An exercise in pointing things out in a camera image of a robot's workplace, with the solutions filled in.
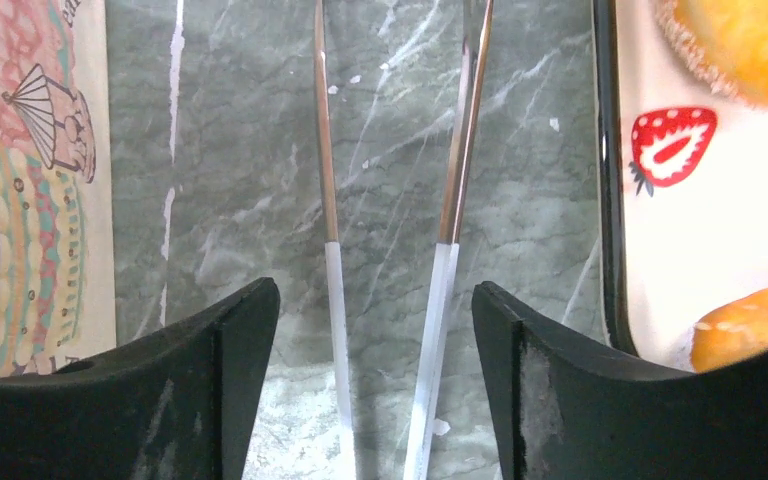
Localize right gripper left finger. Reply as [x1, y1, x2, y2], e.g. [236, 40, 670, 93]
[0, 278, 280, 479]

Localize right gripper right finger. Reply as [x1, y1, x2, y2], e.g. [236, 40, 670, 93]
[472, 281, 768, 479]

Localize orange fake bread piece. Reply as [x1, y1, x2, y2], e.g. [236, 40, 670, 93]
[652, 0, 768, 108]

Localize metal serving tongs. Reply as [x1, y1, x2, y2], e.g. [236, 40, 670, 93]
[313, 1, 494, 479]

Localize strawberry print tray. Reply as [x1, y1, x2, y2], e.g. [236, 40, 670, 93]
[592, 1, 768, 369]

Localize paper bag with orange handles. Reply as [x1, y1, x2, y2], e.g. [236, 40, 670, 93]
[0, 0, 116, 377]

